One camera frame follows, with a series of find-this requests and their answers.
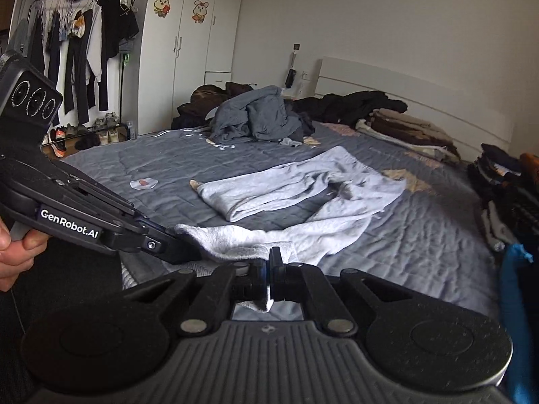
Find folded clothes stack with orange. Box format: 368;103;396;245
480;154;539;253

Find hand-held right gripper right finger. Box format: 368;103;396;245
268;246;402;335

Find person's left hand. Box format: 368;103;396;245
0;218;50;294

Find blue folded garment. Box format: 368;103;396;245
499;242;539;404

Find stack of folded brown clothes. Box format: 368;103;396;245
355;107;462;165

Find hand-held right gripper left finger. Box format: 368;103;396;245
122;259;270;335

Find grey patterned bed quilt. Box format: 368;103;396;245
55;120;523;329

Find hanging dark trousers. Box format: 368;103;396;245
63;34;91;126

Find dark grey crumpled garment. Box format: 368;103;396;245
280;105;316;144

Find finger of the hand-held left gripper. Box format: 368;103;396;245
101;219;205;266

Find grey curtain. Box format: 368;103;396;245
8;0;46;57

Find hanging black jacket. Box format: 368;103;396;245
98;0;140;112

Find light grey sweatpants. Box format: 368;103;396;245
175;145;407;314

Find row of shoes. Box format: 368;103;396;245
42;111;129;160

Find brown jacket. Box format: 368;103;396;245
170;82;255;131

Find hanging grey hoodie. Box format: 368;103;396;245
75;6;104;87

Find black hairbrush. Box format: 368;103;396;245
285;53;298;88

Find grey-blue crumpled garment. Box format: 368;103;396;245
208;85;316;146

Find white wardrobe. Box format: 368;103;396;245
128;0;245;135

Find white bed headboard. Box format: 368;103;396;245
315;56;516;165

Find hanging dark garment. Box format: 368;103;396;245
44;10;64;93

